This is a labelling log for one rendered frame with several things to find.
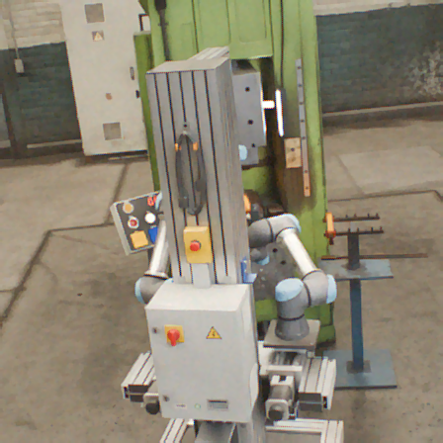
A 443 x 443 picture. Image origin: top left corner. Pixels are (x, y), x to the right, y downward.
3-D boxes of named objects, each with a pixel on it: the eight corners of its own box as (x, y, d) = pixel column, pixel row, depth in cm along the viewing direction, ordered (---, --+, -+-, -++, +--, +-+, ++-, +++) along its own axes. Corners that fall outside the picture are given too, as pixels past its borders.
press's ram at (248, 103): (281, 143, 407) (276, 70, 394) (212, 152, 405) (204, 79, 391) (269, 127, 447) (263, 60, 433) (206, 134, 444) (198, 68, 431)
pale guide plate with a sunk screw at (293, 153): (302, 166, 425) (300, 137, 419) (286, 168, 425) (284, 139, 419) (301, 165, 427) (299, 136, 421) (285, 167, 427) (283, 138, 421)
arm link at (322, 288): (307, 314, 317) (260, 232, 355) (338, 307, 321) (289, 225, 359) (310, 295, 309) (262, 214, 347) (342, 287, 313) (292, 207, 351)
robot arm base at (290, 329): (307, 341, 312) (306, 320, 309) (272, 340, 316) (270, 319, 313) (311, 323, 326) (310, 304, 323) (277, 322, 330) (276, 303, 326)
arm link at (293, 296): (272, 309, 322) (269, 281, 317) (301, 302, 325) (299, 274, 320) (283, 320, 311) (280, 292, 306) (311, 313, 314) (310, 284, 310)
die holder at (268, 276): (296, 295, 432) (291, 223, 417) (231, 304, 430) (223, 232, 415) (280, 258, 485) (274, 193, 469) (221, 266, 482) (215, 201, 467)
